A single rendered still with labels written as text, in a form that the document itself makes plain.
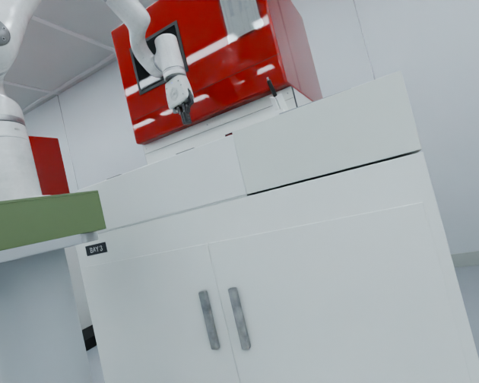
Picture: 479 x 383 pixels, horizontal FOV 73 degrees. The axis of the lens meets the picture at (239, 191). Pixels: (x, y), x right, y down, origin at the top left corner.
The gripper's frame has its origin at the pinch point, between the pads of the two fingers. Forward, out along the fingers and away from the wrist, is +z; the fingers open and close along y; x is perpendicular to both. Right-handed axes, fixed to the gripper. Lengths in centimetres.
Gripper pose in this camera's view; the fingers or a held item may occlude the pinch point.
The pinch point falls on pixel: (185, 118)
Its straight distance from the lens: 123.7
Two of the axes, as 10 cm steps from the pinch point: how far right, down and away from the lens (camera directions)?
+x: 6.1, -1.2, 7.8
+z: 2.6, 9.6, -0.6
